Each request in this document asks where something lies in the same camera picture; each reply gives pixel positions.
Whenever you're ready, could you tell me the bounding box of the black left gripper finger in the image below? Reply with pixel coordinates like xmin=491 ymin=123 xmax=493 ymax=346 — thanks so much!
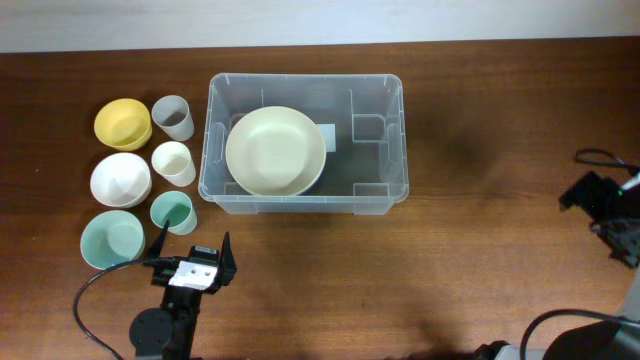
xmin=145 ymin=220 xmax=170 ymax=259
xmin=219 ymin=232 xmax=237 ymax=275

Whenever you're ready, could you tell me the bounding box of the mint green bowl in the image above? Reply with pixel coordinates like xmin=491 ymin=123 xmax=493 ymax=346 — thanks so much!
xmin=80 ymin=210 xmax=146 ymax=270

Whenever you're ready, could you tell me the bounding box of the beige plate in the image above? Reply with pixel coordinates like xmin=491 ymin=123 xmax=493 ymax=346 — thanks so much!
xmin=225 ymin=106 xmax=327 ymax=192
xmin=243 ymin=177 xmax=318 ymax=196

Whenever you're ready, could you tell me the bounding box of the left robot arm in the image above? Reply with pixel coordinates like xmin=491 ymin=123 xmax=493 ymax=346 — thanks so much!
xmin=129 ymin=222 xmax=237 ymax=359

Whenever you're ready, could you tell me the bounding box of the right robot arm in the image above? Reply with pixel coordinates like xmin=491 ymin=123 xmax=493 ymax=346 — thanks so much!
xmin=472 ymin=172 xmax=639 ymax=360

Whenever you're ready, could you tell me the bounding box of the mint green cup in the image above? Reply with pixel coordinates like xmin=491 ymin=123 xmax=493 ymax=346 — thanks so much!
xmin=150 ymin=191 xmax=198 ymax=235

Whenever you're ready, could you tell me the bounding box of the white bowl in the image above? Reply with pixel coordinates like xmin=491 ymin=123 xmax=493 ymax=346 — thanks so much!
xmin=90 ymin=152 xmax=152 ymax=209

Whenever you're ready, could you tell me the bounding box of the cream white cup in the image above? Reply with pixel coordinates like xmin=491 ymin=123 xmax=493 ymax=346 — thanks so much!
xmin=151 ymin=141 xmax=196 ymax=187

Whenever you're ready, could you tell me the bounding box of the yellow bowl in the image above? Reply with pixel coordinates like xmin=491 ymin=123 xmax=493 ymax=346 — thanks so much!
xmin=94 ymin=98 xmax=152 ymax=151

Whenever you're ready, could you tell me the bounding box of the grey cup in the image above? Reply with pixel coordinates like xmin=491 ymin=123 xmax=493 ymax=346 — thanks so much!
xmin=151 ymin=95 xmax=195 ymax=142

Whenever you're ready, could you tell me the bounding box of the clear plastic storage bin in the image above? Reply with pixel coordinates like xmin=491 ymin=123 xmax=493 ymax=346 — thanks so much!
xmin=198 ymin=73 xmax=409 ymax=215

